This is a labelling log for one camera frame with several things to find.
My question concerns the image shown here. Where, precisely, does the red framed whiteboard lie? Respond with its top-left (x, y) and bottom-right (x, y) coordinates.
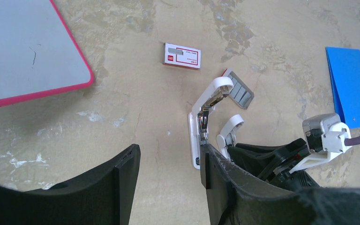
top-left (0, 0), bottom-right (94, 107)

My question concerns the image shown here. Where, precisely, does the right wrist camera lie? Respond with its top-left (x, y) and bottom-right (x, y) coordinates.
top-left (289, 113), bottom-right (352, 173)

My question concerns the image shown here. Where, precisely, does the blue notebook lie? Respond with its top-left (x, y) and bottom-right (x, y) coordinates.
top-left (326, 47), bottom-right (360, 129)

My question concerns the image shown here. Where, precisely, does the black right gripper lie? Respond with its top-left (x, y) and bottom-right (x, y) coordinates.
top-left (228, 138), bottom-right (320, 191)

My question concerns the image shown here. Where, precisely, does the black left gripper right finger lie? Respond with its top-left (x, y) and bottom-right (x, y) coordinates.
top-left (200, 144), bottom-right (360, 225)

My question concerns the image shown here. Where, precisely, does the staple tray with staples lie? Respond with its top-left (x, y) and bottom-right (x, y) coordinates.
top-left (222, 68), bottom-right (255, 110)

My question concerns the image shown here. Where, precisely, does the white stapler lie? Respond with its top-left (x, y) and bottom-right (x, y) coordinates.
top-left (188, 76), bottom-right (234, 170)

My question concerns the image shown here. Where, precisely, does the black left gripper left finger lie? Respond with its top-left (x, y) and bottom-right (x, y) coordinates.
top-left (0, 144), bottom-right (141, 225)

